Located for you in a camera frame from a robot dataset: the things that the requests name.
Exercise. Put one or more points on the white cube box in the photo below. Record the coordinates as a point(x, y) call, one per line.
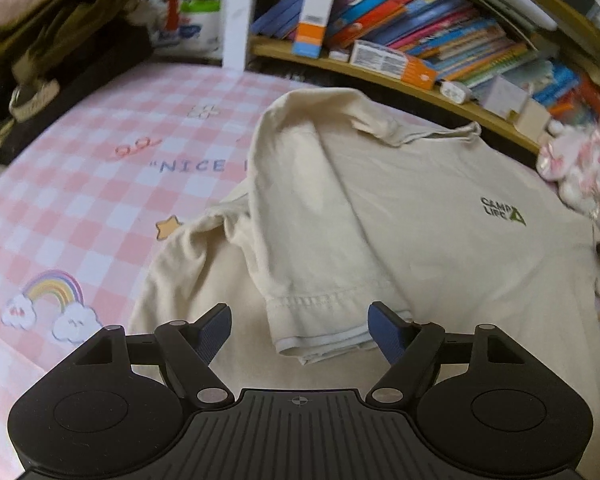
point(503, 98)

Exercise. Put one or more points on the row of colourful books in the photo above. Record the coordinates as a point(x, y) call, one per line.
point(470, 41)

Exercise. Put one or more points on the white power adapter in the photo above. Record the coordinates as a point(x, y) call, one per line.
point(456, 92)

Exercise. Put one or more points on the pink white plush bunny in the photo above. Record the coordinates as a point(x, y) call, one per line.
point(570, 157)

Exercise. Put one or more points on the pink checkered table mat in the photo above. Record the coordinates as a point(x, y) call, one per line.
point(88, 205)

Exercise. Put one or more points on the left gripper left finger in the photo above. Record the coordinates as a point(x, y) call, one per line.
point(187, 349)

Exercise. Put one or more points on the white green-lid jar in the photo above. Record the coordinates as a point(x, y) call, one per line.
point(199, 25)

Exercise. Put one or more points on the small beige box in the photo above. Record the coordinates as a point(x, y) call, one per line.
point(532, 120)

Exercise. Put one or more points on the tall white orange box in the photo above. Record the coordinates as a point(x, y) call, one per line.
point(311, 29)

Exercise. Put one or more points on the beige t-shirt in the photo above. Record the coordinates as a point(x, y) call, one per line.
point(344, 205)

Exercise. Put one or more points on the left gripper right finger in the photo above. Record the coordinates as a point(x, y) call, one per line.
point(411, 350)

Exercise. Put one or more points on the olive brown bag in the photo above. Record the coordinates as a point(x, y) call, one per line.
point(47, 44)

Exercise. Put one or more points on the flat white orange box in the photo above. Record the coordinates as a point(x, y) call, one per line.
point(393, 63)

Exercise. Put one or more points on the wooden white bookshelf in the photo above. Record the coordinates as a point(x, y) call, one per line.
point(452, 113)

